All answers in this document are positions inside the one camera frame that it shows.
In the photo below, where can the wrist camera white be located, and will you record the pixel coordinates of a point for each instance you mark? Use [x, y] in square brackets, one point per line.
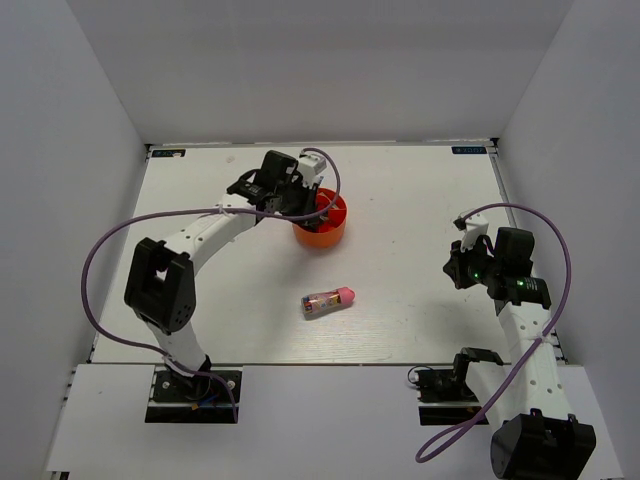
[311, 167]
[473, 226]

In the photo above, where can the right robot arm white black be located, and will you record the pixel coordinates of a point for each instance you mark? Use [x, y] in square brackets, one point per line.
[535, 432]

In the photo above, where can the pink capped eraser bottle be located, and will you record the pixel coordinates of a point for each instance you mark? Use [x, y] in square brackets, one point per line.
[316, 305]

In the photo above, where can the orange round organizer container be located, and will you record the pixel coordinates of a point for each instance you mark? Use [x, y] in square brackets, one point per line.
[332, 224]

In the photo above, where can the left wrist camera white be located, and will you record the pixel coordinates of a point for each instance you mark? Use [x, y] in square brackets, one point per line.
[311, 167]

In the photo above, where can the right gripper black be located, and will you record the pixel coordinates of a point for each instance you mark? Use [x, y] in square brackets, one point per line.
[452, 268]

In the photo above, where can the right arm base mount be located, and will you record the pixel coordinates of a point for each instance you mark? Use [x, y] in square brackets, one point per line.
[443, 395]

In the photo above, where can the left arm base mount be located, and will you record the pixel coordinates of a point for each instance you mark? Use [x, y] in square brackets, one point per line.
[173, 402]

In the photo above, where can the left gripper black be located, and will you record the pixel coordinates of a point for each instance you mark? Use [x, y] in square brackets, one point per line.
[310, 195]

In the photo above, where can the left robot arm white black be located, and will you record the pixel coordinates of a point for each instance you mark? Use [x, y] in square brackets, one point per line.
[161, 286]

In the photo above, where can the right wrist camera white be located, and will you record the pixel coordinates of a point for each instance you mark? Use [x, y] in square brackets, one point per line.
[473, 226]

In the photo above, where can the right blue label sticker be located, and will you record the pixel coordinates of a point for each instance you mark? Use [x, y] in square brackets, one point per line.
[468, 150]

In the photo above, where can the left blue label sticker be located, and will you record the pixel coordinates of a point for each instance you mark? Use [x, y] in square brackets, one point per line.
[168, 153]

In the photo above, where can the blue label sticker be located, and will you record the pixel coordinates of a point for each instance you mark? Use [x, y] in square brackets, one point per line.
[468, 150]
[168, 153]

